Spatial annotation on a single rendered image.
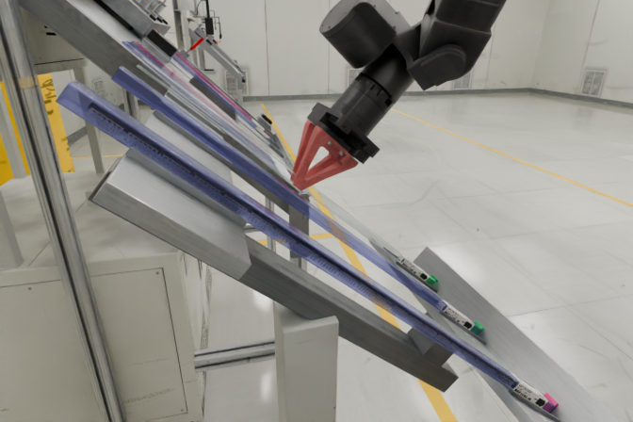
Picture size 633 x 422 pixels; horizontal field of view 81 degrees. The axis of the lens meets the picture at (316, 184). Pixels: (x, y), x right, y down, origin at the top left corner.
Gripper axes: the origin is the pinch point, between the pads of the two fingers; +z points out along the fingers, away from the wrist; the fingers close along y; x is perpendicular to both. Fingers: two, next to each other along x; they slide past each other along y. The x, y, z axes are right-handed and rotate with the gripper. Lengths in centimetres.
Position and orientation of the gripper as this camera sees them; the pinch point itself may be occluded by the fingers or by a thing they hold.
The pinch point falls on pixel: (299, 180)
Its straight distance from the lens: 46.8
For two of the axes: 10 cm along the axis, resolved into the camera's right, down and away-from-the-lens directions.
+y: 2.8, 3.4, -9.0
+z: -6.5, 7.6, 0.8
